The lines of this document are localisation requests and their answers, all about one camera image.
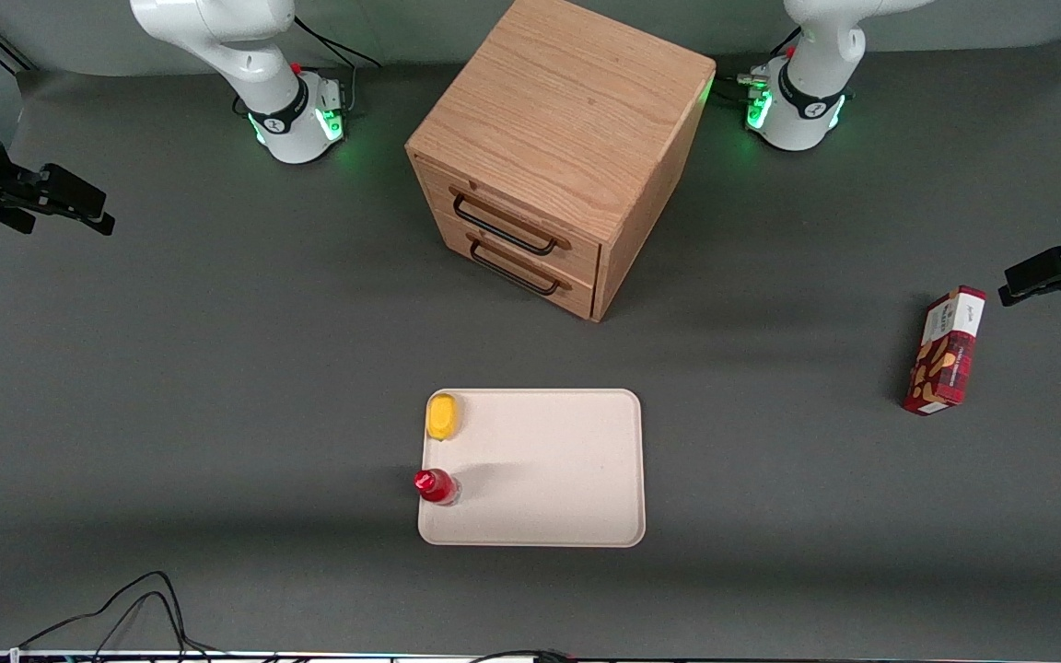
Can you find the oak wooden drawer cabinet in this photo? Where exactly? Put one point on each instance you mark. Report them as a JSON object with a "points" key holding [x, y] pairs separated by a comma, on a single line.
{"points": [[567, 101]]}

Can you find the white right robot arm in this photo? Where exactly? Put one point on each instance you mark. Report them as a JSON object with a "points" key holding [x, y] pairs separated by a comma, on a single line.
{"points": [[245, 55]]}

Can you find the beige plastic tray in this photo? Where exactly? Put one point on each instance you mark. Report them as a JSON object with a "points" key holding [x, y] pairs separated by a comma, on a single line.
{"points": [[558, 470]]}

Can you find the red capped small bottle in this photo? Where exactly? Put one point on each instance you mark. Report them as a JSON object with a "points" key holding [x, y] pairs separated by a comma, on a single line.
{"points": [[435, 485]]}

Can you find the yellow squeeze bottle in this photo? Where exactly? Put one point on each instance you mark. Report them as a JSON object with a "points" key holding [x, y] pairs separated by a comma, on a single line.
{"points": [[442, 416]]}

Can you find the red plaid cookie box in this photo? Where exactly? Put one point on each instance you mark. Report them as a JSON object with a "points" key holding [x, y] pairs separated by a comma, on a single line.
{"points": [[945, 354]]}

